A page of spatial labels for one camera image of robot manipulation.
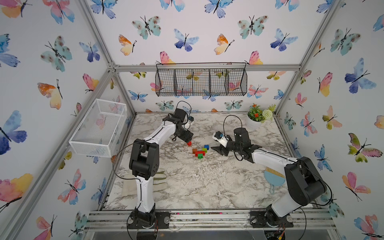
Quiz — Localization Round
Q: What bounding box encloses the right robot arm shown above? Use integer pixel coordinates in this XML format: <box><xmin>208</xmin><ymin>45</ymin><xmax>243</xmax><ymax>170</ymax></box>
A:
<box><xmin>213</xmin><ymin>128</ymin><xmax>327</xmax><ymax>228</ymax></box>

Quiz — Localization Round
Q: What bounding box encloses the potted artificial plant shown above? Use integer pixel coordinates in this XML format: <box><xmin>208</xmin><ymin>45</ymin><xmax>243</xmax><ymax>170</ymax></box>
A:
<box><xmin>246</xmin><ymin>104</ymin><xmax>276</xmax><ymax>131</ymax></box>

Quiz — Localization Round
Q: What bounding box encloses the blue round brush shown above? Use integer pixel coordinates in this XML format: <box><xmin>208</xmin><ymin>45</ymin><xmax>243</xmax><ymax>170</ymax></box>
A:
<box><xmin>264</xmin><ymin>167</ymin><xmax>286</xmax><ymax>195</ymax></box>

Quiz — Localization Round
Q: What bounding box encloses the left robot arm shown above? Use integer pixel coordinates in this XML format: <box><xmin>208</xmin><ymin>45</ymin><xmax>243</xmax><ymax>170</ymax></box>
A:
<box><xmin>129</xmin><ymin>108</ymin><xmax>193</xmax><ymax>228</ymax></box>

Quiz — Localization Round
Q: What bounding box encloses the black wire basket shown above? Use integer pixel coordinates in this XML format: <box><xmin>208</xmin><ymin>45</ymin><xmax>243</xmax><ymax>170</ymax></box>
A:
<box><xmin>153</xmin><ymin>63</ymin><xmax>248</xmax><ymax>97</ymax></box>

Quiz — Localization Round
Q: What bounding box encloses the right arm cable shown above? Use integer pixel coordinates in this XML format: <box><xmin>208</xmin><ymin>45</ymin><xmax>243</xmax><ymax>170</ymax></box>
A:
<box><xmin>221</xmin><ymin>114</ymin><xmax>334</xmax><ymax>240</ymax></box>

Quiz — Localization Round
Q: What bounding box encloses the white mesh basket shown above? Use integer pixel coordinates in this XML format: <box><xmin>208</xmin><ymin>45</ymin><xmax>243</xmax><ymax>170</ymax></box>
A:
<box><xmin>69</xmin><ymin>99</ymin><xmax>127</xmax><ymax>158</ymax></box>

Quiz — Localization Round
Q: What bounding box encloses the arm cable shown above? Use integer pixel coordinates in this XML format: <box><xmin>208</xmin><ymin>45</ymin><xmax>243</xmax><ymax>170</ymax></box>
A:
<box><xmin>221</xmin><ymin>114</ymin><xmax>334</xmax><ymax>240</ymax></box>
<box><xmin>111</xmin><ymin>100</ymin><xmax>193</xmax><ymax>240</ymax></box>

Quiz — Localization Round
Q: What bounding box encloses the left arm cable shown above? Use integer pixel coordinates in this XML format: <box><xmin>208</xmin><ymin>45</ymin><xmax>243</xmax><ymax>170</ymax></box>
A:
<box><xmin>111</xmin><ymin>100</ymin><xmax>193</xmax><ymax>240</ymax></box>

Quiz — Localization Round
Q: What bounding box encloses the long red lego brick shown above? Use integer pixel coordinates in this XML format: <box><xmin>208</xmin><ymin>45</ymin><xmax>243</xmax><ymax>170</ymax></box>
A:
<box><xmin>195</xmin><ymin>151</ymin><xmax>206</xmax><ymax>157</ymax></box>

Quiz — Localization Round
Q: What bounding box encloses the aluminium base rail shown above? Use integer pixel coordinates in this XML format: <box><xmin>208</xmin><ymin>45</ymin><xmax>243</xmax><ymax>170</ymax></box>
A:
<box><xmin>85</xmin><ymin>209</ymin><xmax>336</xmax><ymax>232</ymax></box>

